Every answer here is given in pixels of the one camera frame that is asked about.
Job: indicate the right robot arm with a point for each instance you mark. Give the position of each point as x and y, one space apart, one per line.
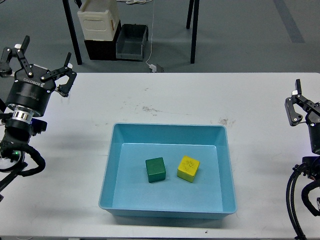
299 108

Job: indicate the dark grey plastic bin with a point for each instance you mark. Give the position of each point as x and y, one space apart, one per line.
130 44

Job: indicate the black left table leg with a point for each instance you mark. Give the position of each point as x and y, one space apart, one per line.
72 31

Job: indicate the black storage box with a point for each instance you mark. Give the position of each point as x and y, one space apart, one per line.
103 50

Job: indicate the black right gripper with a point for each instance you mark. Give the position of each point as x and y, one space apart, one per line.
312 117

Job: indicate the black right table leg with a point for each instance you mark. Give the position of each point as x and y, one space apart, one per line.
194 18

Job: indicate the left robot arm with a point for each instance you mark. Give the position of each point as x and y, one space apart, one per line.
17 157

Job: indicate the cream plastic crate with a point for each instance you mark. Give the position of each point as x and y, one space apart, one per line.
99 19

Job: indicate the white power adapter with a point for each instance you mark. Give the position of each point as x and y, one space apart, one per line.
152 68

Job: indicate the black table leg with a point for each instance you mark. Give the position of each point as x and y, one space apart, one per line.
189 14
194 18
72 31

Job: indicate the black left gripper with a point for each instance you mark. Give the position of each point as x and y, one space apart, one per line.
33 85

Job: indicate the green wooden block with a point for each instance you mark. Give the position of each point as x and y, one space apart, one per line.
156 170

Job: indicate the black rear table leg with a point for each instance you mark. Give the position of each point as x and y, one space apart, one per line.
189 14

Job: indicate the yellow wooden block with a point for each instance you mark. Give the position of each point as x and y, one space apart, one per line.
187 168

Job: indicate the blue plastic tray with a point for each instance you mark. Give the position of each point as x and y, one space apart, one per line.
126 190

